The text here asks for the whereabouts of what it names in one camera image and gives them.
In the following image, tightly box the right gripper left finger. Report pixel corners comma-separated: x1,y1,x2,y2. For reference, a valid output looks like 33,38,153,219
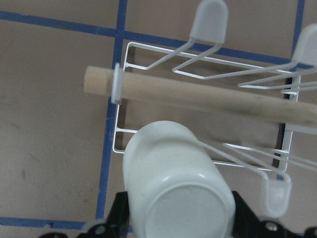
81,191,130,238

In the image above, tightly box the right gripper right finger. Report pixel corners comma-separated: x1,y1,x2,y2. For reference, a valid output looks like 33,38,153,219
232,191,292,238

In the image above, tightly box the white wire cup rack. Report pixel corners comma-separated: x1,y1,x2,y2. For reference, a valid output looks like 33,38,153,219
83,0,317,219

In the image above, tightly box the white plastic cup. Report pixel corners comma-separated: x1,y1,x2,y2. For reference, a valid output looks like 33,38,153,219
122,121,235,238

